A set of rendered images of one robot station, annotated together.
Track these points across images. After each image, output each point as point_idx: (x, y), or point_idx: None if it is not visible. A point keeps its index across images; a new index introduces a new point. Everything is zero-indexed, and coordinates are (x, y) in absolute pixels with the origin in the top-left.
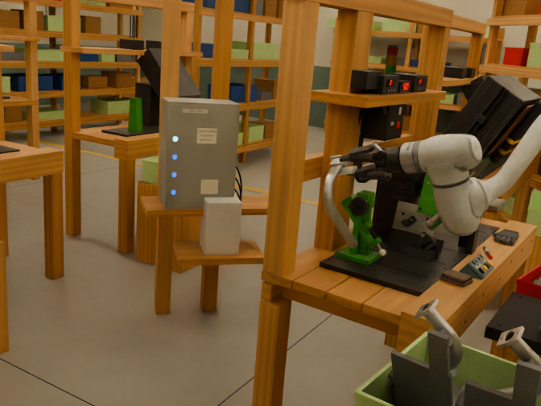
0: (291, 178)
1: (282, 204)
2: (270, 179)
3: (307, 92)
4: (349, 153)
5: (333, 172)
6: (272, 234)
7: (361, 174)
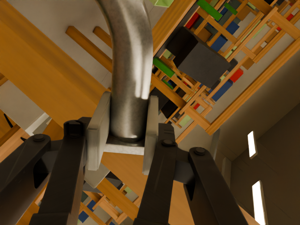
0: (86, 99)
1: (57, 61)
2: (101, 84)
3: (190, 224)
4: (211, 158)
5: (145, 69)
6: (23, 22)
7: (62, 147)
